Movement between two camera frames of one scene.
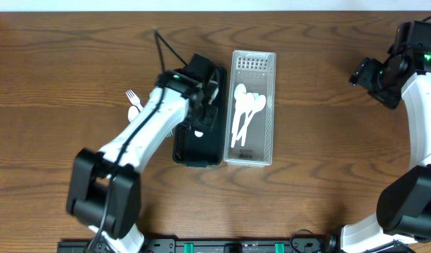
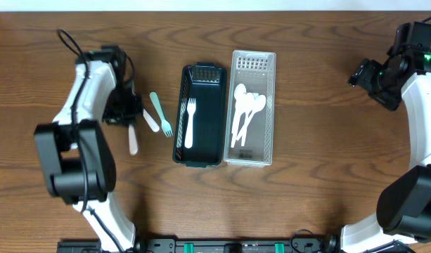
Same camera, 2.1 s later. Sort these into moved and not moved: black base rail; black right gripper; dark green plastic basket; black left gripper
Moved: black left gripper
Not moved: black base rail; black right gripper; dark green plastic basket
